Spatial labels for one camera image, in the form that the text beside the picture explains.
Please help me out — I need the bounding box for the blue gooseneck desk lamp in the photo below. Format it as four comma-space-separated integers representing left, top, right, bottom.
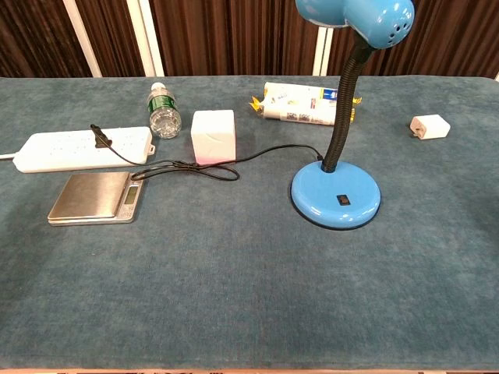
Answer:
290, 0, 416, 231

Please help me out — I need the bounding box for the brown pleated curtain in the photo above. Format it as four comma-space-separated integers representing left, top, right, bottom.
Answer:
0, 0, 499, 79

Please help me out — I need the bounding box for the black lamp cord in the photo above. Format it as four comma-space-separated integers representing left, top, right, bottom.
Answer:
90, 123, 324, 183

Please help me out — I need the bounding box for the upright white pole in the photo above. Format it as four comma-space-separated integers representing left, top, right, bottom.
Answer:
312, 26, 334, 77

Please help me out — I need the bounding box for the thin slanted white pole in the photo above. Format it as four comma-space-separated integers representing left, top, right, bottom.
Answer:
62, 0, 103, 79

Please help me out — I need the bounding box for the silver digital kitchen scale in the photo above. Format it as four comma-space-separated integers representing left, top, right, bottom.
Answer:
47, 171, 146, 227

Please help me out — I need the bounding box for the wide slanted white pole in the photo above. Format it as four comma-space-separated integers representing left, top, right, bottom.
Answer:
126, 0, 165, 78

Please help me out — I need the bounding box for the white cube box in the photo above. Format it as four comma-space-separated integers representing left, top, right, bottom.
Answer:
190, 109, 237, 165

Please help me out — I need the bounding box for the white and yellow snack package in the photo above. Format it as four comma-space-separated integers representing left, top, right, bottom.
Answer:
249, 81, 363, 126

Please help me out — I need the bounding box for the white power strip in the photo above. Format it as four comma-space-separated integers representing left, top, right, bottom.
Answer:
12, 126, 156, 175

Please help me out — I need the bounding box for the white usb wall charger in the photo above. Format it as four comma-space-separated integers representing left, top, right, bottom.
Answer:
409, 114, 451, 141

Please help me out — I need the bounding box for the clear green-label water bottle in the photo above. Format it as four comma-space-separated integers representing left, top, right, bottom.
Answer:
146, 82, 182, 140

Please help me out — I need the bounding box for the blue velvet tablecloth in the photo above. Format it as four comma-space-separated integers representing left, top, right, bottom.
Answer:
0, 75, 499, 371

